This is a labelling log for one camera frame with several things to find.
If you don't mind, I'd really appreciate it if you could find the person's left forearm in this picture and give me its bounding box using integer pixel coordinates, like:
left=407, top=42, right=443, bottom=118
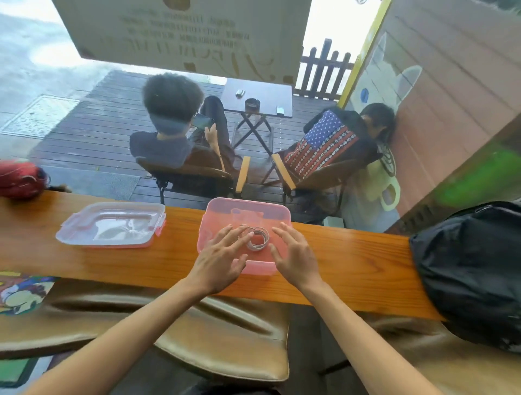
left=24, top=277, right=213, bottom=395

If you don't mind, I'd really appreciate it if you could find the clear lid with pink clips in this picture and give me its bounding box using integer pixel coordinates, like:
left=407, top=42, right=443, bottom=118
left=55, top=202, right=167, bottom=249

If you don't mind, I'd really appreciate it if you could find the brown leather seat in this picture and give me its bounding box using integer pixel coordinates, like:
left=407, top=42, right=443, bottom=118
left=362, top=313, right=521, bottom=395
left=0, top=280, right=290, bottom=384

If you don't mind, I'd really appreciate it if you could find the black backpack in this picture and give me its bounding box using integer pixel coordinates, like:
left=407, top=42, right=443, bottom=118
left=409, top=201, right=521, bottom=353

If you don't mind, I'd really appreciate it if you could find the grey doormat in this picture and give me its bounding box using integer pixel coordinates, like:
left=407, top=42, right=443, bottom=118
left=40, top=164, right=141, bottom=201

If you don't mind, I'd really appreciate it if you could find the white cat window sticker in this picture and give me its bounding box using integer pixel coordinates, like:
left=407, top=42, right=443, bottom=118
left=349, top=32, right=424, bottom=213

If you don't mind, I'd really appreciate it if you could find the colourful cartoon cushion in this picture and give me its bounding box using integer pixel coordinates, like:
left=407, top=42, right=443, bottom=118
left=0, top=272, right=56, bottom=316

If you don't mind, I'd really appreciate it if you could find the coil of metal rings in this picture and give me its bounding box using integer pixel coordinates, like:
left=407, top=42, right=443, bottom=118
left=243, top=227, right=270, bottom=251

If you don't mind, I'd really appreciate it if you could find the pink plastic container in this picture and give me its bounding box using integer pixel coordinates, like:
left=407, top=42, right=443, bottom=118
left=197, top=198, right=292, bottom=276

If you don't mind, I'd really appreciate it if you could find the person's left hand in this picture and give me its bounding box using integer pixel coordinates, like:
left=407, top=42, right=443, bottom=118
left=183, top=225, right=255, bottom=296

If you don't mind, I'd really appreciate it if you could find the dark smartphone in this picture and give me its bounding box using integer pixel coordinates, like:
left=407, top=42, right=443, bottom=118
left=192, top=113, right=215, bottom=131

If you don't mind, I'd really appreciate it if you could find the person's right hand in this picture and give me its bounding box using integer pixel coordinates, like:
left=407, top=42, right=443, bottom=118
left=269, top=222, right=325, bottom=288

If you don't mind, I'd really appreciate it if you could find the person's right forearm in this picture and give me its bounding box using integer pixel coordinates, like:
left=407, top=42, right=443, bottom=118
left=299, top=279, right=443, bottom=395

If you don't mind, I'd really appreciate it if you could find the large beige signboard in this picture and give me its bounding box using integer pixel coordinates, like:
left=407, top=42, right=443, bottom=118
left=52, top=0, right=313, bottom=85

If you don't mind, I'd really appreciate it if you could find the square manhole cover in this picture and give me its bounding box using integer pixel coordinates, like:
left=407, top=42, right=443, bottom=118
left=0, top=95, right=81, bottom=139

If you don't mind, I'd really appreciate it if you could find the dark wooden fence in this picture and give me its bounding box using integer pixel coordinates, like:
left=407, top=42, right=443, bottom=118
left=293, top=38, right=355, bottom=101

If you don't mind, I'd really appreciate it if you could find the dark folding table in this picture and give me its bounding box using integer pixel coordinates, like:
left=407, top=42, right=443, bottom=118
left=221, top=78, right=294, bottom=157

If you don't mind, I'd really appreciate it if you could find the red helmet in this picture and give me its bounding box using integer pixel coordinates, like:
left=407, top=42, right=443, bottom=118
left=0, top=159, right=50, bottom=199

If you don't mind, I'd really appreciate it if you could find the wooden armrest folding chair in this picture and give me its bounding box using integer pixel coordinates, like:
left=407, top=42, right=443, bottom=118
left=135, top=156, right=251, bottom=205
left=270, top=151, right=384, bottom=205

